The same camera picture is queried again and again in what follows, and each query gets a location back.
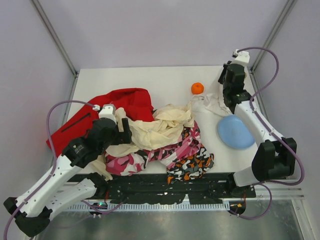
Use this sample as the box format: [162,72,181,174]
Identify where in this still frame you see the cream cloth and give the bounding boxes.
[90,87,231,181]

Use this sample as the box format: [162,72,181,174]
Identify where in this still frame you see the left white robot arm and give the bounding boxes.
[3,104,132,238]

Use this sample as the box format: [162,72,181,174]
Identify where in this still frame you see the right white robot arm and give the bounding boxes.
[218,61,297,194]

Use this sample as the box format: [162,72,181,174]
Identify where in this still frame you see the pink camouflage cloth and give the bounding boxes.
[105,122,201,176]

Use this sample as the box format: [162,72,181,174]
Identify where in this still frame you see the orange camouflage cloth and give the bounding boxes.
[166,145,215,185]

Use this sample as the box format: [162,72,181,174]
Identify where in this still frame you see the red shirt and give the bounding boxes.
[51,88,154,155]

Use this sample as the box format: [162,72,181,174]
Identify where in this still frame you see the orange fruit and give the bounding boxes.
[191,82,205,95]

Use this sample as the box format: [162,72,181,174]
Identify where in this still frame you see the blue plate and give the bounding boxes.
[217,114,255,150]

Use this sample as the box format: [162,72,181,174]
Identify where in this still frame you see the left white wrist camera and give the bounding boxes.
[92,104,117,123]

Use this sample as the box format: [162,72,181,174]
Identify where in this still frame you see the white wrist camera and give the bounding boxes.
[231,49,250,67]
[92,104,117,123]

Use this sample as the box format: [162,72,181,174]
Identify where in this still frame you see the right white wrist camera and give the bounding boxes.
[231,49,250,67]

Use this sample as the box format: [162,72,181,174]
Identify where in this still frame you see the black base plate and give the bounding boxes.
[62,171,257,205]

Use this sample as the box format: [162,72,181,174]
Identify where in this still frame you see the right aluminium frame post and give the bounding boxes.
[250,0,297,74]

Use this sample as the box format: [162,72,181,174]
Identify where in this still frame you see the aluminium frame post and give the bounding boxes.
[30,0,79,76]
[250,0,297,74]

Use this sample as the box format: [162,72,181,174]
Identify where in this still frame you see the white slotted cable duct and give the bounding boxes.
[67,201,231,212]

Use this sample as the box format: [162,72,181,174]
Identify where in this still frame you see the left aluminium frame post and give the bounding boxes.
[30,0,79,76]

